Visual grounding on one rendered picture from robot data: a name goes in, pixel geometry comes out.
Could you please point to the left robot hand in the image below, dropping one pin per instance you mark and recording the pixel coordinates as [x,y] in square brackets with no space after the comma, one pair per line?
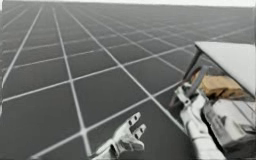
[128,140]

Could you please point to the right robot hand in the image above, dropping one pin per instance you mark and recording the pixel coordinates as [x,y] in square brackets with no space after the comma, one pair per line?
[187,100]

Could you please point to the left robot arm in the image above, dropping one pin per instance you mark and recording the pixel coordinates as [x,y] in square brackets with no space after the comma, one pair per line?
[105,151]

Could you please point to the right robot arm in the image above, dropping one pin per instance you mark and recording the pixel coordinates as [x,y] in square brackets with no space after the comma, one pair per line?
[200,136]

